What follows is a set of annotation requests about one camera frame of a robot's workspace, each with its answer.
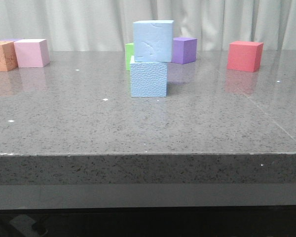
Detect light blue foam block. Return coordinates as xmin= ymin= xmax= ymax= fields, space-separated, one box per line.
xmin=130 ymin=56 xmax=168 ymax=97
xmin=133 ymin=20 xmax=174 ymax=62

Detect green foam block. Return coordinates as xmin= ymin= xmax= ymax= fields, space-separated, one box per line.
xmin=125 ymin=42 xmax=134 ymax=71

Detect purple foam block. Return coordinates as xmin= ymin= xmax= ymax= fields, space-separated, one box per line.
xmin=172 ymin=37 xmax=197 ymax=64

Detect red foam block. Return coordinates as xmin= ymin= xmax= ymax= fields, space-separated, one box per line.
xmin=227 ymin=41 xmax=263 ymax=72

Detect white curtain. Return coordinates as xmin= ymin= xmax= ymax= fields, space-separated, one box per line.
xmin=0 ymin=0 xmax=296 ymax=51

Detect pink foam block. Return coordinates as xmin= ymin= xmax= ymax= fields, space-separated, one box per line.
xmin=14 ymin=39 xmax=50 ymax=68

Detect orange foam block left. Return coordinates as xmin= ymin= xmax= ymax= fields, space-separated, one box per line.
xmin=0 ymin=41 xmax=18 ymax=72

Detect lavender foam block far left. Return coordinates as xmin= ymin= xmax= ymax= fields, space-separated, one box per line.
xmin=0 ymin=39 xmax=22 ymax=42

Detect grey device under table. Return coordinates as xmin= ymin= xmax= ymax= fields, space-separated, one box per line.
xmin=9 ymin=214 xmax=48 ymax=237

